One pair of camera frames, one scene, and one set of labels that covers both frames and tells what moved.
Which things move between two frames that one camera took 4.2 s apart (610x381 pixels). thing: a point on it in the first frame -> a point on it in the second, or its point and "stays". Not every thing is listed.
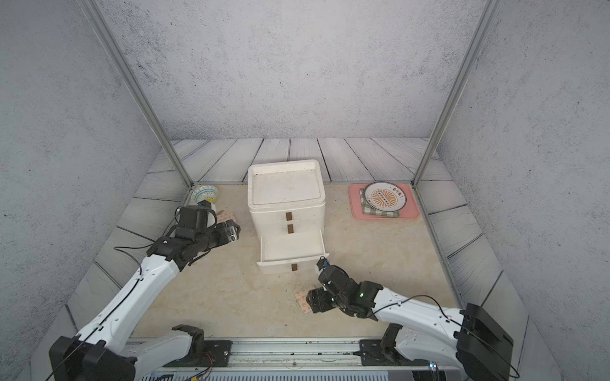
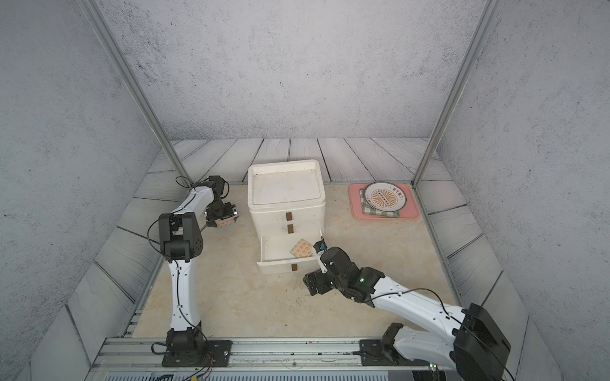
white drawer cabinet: (286, 197) stays
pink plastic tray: (410, 210) stays
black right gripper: (316, 297) -> (310, 282)
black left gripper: (234, 236) -> (231, 213)
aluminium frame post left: (94, 17) stays
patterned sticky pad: (301, 298) -> (303, 248)
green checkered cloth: (369, 210) stays
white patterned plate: (385, 196) stays
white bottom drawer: (295, 253) stays
